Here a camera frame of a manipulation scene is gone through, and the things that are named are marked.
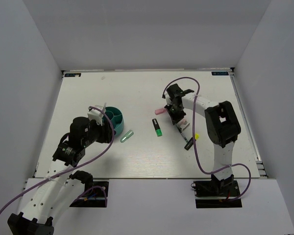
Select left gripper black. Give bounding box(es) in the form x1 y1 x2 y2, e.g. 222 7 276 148
82 117 117 147

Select pink eraser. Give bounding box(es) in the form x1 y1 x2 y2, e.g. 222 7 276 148
155 108 166 115

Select green cap black highlighter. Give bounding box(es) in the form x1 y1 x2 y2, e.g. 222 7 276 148
152 118 162 137

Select clear green pen cap tube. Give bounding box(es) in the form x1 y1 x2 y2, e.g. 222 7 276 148
120 130 134 143

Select green gel pen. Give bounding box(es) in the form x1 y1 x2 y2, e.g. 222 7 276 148
176 126 188 143

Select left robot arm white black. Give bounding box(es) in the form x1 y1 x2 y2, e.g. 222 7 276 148
7 116 115 235

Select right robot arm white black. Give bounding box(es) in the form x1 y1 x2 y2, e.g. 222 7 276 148
163 84 241 195

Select pink white mini stapler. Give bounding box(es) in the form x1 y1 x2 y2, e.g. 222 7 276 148
180 119 190 131

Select teal round divided organizer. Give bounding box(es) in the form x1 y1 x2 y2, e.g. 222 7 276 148
105 106 124 137

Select yellow cap black highlighter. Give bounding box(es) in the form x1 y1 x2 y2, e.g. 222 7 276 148
184 133 199 151

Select right corner label sticker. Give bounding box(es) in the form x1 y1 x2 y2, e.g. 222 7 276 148
211 71 229 76

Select corner label sticker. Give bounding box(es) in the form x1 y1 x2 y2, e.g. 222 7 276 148
211 71 229 76
64 73 81 77

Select left corner label sticker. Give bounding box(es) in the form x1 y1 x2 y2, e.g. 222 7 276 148
64 73 81 77

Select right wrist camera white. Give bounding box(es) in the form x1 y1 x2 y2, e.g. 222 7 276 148
162 93 172 106

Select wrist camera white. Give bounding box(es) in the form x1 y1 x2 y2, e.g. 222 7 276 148
162 93 172 106
87 105 103 126

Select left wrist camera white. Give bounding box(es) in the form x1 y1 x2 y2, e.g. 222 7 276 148
87 105 103 126

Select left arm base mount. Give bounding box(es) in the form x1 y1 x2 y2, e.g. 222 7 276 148
70 181 109 208

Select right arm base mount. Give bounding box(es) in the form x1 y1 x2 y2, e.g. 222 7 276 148
191 181 242 209

